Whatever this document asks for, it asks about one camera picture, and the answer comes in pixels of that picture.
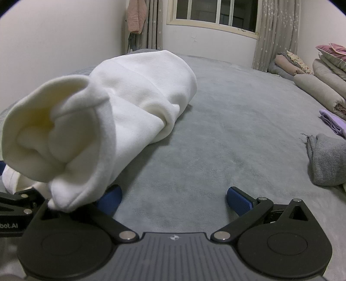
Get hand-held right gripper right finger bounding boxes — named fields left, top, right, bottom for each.
left=211, top=186, right=314, bottom=243

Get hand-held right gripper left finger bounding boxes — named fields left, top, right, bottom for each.
left=32, top=185, right=139, bottom=243

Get white bear print sweatshirt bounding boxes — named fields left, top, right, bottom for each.
left=1, top=49, right=198, bottom=214

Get grey bed blanket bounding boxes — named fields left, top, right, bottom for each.
left=0, top=48, right=346, bottom=281

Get grey knit garment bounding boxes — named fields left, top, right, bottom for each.
left=301, top=132, right=346, bottom=187

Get purple folded cloth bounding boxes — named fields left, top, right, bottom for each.
left=319, top=109, right=346, bottom=136

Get grey rolled quilt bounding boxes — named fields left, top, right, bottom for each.
left=293, top=73, right=346, bottom=121
left=312, top=58, right=346, bottom=91

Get folded blankets by curtain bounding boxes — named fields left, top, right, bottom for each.
left=268, top=53, right=306, bottom=80

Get floral pillow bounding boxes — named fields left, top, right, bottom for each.
left=287, top=50, right=314, bottom=75

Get grey hanging garment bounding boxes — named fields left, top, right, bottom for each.
left=127, top=32, right=141, bottom=53

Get stack of folded quilts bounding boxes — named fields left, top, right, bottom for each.
left=317, top=53, right=346, bottom=71
left=316, top=43, right=346, bottom=57

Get grey patterned curtain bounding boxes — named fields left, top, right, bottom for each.
left=253, top=0, right=302, bottom=72
left=141, top=0, right=164, bottom=50

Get pink hanging garment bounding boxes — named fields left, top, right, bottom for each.
left=127, top=0, right=148, bottom=34

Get window with cream frame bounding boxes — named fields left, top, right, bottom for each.
left=166, top=0, right=261, bottom=40

